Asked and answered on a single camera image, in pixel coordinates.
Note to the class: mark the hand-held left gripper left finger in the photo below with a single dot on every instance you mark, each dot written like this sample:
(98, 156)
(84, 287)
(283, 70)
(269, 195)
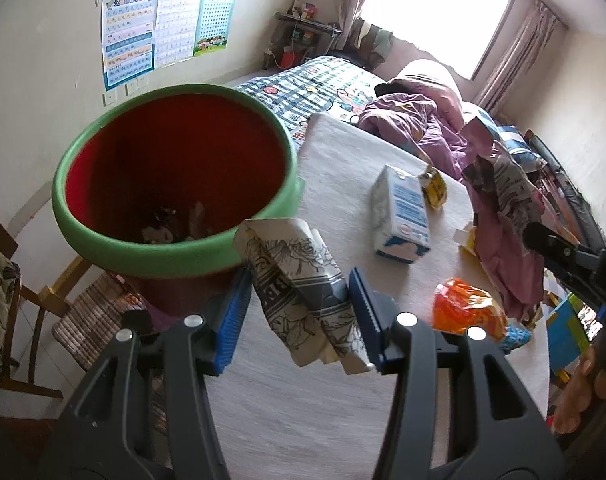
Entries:
(230, 320)

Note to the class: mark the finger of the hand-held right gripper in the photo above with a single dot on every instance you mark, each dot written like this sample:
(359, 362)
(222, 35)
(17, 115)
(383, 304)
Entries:
(548, 242)
(578, 285)

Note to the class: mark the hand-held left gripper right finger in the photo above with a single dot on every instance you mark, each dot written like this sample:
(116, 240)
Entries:
(365, 320)

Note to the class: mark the pink plastic packaging bag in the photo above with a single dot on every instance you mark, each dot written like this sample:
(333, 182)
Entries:
(498, 260)

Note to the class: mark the printed paper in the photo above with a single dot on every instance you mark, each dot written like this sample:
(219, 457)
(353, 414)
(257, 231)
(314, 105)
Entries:
(293, 285)

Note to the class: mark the yellow cardboard box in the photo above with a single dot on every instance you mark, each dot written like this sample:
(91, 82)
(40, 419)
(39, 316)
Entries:
(465, 237)

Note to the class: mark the orange snack wrapper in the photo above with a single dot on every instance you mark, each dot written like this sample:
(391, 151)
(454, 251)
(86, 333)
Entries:
(463, 305)

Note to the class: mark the yellow snack wrapper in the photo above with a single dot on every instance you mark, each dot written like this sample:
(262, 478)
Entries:
(435, 192)

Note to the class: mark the red bin with green rim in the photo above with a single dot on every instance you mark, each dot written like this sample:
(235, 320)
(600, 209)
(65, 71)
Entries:
(183, 160)

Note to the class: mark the person's right hand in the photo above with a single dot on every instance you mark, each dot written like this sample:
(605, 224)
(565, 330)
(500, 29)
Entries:
(578, 395)

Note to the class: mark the blue plastic toy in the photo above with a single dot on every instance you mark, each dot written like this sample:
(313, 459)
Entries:
(565, 335)

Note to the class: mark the wooden bed headboard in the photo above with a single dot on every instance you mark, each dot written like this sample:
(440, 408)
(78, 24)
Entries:
(568, 195)

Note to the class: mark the blue patterned wrapper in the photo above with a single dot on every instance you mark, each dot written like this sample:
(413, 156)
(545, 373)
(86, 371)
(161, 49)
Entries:
(517, 337)

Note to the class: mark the blue plaid pillow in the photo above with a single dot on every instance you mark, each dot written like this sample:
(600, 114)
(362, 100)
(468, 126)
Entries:
(518, 147)

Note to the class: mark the blue white milk carton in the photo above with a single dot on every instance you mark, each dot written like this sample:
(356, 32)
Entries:
(403, 210)

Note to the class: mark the silver foil wrapper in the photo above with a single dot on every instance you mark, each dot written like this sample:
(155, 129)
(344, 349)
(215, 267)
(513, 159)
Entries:
(158, 227)

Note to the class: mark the purple pink quilt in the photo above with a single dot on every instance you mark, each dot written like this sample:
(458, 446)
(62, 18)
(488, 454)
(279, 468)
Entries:
(480, 132)

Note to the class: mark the striped seat cushion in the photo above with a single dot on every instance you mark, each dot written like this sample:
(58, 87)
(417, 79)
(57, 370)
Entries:
(88, 320)

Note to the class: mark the wooden chair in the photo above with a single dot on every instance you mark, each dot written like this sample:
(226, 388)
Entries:
(58, 305)

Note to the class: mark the pale pink curtain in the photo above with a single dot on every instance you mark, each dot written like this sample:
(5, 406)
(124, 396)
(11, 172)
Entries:
(520, 55)
(355, 0)

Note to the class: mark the pink rolled blanket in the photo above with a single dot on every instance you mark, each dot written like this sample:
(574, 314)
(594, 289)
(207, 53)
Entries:
(428, 75)

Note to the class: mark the blue plaid cartoon bed sheet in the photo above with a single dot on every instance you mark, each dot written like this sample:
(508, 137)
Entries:
(308, 85)

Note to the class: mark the bright window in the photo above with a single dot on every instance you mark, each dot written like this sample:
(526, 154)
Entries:
(433, 10)

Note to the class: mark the dark hanging clothes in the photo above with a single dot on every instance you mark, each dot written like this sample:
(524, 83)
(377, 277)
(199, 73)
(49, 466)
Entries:
(373, 42)

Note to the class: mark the red container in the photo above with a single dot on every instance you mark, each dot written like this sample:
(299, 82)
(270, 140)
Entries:
(286, 57)

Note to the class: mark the grey side table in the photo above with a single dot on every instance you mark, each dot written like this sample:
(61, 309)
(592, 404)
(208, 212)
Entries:
(308, 24)

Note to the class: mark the clutter of small containers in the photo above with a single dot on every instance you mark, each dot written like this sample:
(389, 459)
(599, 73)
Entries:
(303, 8)

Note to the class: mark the white wall socket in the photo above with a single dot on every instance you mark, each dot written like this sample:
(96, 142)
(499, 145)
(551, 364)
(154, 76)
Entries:
(110, 98)
(137, 86)

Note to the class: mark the blue wall poster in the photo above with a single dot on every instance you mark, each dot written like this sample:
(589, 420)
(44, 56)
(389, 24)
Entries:
(128, 42)

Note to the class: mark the white wall poster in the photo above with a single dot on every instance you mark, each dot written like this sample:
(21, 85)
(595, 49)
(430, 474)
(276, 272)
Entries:
(178, 25)

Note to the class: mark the teal wall poster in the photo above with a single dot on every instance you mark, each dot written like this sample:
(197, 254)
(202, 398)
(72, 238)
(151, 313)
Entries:
(215, 20)

